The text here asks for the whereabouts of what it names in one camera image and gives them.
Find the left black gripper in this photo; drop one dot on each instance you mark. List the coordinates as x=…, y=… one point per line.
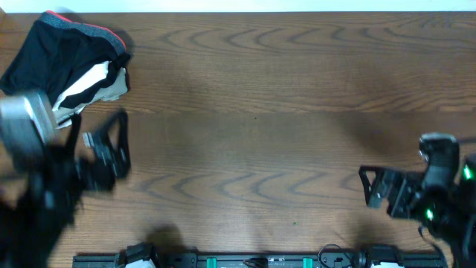
x=98, y=164

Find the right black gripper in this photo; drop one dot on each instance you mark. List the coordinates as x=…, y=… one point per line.
x=410, y=185

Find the black leggings red grey waistband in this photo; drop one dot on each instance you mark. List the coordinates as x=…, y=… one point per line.
x=56, y=53

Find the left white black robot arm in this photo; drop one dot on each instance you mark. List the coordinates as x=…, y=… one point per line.
x=56, y=182

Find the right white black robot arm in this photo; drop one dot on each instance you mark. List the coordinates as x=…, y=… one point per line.
x=429, y=197

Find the white bottom folded garment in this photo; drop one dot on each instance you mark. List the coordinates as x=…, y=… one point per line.
x=65, y=121

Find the grey folded garment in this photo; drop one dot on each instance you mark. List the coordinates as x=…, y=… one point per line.
x=111, y=93

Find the black folded garment in stack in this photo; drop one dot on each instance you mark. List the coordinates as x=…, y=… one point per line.
x=105, y=81

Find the white printed folded t-shirt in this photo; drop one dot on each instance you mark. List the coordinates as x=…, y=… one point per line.
x=95, y=74

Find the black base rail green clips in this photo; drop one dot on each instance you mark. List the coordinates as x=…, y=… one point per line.
x=331, y=256

